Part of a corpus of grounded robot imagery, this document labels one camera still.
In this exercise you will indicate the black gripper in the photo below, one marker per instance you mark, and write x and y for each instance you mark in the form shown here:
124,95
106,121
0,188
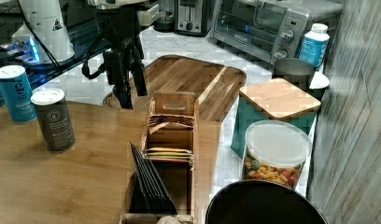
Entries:
120,27

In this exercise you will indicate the wooden tea bag organizer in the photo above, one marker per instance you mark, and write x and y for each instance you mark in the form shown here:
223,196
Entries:
163,182

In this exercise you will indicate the blue white bottle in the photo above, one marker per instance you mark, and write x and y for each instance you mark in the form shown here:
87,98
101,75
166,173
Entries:
314,45

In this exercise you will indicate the dark cup with white lid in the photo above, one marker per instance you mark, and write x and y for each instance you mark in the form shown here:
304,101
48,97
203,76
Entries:
318,85

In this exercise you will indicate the colourful tea packets stack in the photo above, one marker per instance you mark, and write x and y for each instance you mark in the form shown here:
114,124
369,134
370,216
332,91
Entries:
169,154

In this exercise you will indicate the teal canister with bamboo lid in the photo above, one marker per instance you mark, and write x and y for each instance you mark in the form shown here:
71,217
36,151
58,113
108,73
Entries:
275,99

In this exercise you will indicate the wooden drawer cabinet top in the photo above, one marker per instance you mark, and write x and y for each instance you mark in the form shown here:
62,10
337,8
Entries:
83,185

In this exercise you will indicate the black round bowl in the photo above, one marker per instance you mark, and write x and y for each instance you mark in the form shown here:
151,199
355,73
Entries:
261,202

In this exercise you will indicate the black round container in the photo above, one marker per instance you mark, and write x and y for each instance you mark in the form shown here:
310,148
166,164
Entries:
165,22

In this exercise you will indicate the black tea packets stack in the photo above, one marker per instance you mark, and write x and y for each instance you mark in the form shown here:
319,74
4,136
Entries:
153,190

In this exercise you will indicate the grey metal cup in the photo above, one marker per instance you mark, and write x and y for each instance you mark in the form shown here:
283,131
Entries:
295,71

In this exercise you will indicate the brown tea packets stack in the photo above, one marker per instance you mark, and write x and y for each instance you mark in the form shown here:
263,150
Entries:
156,122

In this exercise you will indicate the dark wooden cutting board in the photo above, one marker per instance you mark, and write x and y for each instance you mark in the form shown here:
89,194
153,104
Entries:
216,86

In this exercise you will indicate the blue salt canister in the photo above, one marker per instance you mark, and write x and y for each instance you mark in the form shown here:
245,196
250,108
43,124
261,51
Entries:
16,91

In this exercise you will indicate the dark grey spice canister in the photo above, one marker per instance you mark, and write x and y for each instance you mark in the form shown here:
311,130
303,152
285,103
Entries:
54,119

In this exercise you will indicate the silver toaster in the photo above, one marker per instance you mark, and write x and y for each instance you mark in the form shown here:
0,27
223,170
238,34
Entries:
193,17

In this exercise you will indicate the silver toaster oven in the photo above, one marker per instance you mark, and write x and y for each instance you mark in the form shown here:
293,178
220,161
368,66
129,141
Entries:
271,29

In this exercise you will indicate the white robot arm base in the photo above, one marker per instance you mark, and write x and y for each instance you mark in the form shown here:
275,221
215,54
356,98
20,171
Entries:
44,27

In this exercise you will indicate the clear jar of cereal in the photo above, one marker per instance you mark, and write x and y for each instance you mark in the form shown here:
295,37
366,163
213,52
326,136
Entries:
275,151

